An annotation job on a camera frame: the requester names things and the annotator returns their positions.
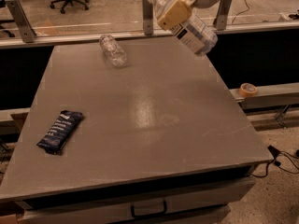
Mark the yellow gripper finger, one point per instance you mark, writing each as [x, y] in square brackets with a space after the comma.
[174, 13]

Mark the blue label plastic bottle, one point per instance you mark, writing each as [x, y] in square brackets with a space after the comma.
[193, 32]

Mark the clear empty plastic bottle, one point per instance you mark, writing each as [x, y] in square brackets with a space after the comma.
[114, 52]

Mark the orange tape roll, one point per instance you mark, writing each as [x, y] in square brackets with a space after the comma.
[247, 90]

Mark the dark blue snack packet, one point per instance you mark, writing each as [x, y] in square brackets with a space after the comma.
[59, 132]

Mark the grey drawer front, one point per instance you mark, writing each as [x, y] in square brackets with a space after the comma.
[204, 204]

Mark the right metal bracket post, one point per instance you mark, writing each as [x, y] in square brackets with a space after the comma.
[220, 21]

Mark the metal bracket post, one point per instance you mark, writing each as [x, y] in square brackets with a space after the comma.
[220, 21]
[147, 10]
[28, 35]

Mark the middle metal bracket post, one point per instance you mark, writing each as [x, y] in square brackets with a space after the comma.
[147, 10]

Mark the left metal bracket post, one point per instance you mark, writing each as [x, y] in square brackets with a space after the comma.
[28, 35]

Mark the metal rail beam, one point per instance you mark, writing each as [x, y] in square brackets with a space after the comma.
[57, 40]

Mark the black drawer handle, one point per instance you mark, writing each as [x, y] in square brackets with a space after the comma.
[142, 212]

